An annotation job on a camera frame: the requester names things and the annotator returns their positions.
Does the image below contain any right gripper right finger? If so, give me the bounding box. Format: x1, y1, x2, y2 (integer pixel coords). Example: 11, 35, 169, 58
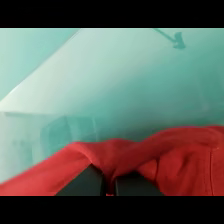
114, 171, 165, 197

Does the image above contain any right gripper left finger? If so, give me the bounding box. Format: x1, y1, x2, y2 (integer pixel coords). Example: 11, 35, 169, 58
55, 164, 108, 197

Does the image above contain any red garment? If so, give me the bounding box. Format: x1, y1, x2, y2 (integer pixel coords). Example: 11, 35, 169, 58
0, 125, 224, 197

